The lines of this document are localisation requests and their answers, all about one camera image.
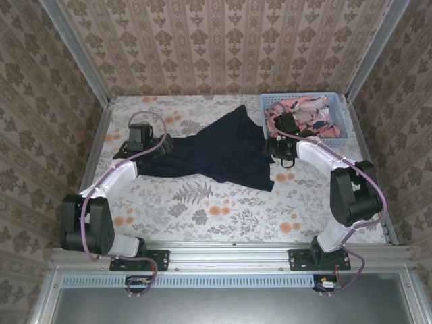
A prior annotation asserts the pink patterned garment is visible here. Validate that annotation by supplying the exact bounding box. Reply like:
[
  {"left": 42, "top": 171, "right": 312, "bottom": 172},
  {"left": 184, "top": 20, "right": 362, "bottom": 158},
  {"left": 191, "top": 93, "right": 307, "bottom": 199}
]
[{"left": 265, "top": 96, "right": 340, "bottom": 139}]

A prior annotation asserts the navy blue garment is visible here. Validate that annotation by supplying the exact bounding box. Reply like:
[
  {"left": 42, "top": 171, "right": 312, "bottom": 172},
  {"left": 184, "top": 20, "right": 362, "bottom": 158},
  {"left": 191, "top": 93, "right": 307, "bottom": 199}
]
[{"left": 138, "top": 104, "right": 276, "bottom": 193}]

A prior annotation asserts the light blue plastic basket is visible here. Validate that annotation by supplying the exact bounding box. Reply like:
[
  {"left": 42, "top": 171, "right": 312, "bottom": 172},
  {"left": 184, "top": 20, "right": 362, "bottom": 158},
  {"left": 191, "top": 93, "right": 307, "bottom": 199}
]
[{"left": 260, "top": 92, "right": 348, "bottom": 149}]

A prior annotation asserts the floral patterned table cover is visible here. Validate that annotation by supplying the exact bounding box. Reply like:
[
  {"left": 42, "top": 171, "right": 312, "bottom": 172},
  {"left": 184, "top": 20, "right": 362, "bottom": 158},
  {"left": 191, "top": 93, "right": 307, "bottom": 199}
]
[{"left": 76, "top": 94, "right": 387, "bottom": 244}]

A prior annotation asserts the grey metal panel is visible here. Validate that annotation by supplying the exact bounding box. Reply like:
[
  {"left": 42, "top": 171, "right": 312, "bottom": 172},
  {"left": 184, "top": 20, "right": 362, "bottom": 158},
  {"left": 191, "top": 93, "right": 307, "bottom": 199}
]
[{"left": 50, "top": 286, "right": 416, "bottom": 324}]

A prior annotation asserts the aluminium table side rail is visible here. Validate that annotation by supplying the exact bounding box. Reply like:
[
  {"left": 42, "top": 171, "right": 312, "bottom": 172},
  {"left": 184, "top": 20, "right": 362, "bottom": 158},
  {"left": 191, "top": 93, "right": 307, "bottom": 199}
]
[
  {"left": 346, "top": 97, "right": 399, "bottom": 246},
  {"left": 79, "top": 99, "right": 115, "bottom": 198}
]

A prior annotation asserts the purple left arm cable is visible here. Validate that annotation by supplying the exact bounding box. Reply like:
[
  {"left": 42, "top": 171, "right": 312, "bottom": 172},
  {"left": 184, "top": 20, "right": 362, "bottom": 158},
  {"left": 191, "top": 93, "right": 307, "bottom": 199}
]
[{"left": 79, "top": 111, "right": 169, "bottom": 300}]

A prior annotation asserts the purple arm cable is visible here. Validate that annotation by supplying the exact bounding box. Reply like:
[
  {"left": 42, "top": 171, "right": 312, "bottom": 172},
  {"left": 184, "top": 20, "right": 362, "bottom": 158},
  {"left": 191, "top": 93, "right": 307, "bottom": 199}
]
[
  {"left": 79, "top": 111, "right": 169, "bottom": 300},
  {"left": 273, "top": 123, "right": 389, "bottom": 298}
]

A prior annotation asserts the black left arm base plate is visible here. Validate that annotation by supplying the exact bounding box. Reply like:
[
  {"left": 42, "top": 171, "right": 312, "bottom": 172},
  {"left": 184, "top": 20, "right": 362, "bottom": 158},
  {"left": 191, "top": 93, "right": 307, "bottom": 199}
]
[{"left": 109, "top": 249, "right": 169, "bottom": 272}]

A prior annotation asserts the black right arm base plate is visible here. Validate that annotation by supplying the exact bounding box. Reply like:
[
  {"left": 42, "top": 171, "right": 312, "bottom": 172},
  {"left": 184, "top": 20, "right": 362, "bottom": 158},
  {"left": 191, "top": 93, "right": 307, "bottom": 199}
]
[{"left": 288, "top": 248, "right": 351, "bottom": 272}]

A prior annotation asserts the wide aluminium base rail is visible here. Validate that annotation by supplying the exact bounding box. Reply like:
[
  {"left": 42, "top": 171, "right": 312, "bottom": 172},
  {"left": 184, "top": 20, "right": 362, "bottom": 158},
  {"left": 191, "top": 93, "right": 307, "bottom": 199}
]
[{"left": 50, "top": 241, "right": 414, "bottom": 271}]

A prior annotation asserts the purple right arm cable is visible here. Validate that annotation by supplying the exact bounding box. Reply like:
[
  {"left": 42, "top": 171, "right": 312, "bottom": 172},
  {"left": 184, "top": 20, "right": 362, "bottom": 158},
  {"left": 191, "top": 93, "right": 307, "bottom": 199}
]
[{"left": 273, "top": 123, "right": 389, "bottom": 298}]

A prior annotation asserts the small circuit board with wires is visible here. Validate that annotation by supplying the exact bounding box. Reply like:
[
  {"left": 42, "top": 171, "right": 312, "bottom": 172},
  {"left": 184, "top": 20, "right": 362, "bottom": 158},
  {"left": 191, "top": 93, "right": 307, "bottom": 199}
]
[
  {"left": 313, "top": 275, "right": 342, "bottom": 293},
  {"left": 126, "top": 275, "right": 153, "bottom": 293}
]

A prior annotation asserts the aluminium frame post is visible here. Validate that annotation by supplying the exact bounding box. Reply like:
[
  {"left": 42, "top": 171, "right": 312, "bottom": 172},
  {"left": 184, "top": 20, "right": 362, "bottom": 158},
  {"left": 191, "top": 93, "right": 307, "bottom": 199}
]
[
  {"left": 38, "top": 0, "right": 112, "bottom": 105},
  {"left": 346, "top": 0, "right": 411, "bottom": 102}
]

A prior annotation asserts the grey slotted cable duct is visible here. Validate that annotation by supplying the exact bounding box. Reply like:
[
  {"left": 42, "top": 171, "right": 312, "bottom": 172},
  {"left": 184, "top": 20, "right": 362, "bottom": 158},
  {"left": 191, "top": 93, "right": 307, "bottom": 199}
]
[{"left": 62, "top": 273, "right": 338, "bottom": 288}]

